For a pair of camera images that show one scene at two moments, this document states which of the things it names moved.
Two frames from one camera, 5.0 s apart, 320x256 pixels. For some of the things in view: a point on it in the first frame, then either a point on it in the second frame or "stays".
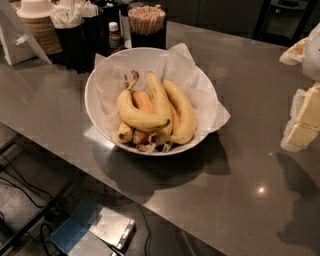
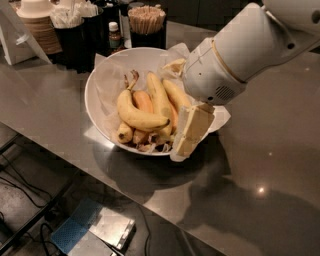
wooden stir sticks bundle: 146,19 stays
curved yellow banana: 131,115 stays
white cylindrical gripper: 312,58 to 209,76
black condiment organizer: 80,42 stays
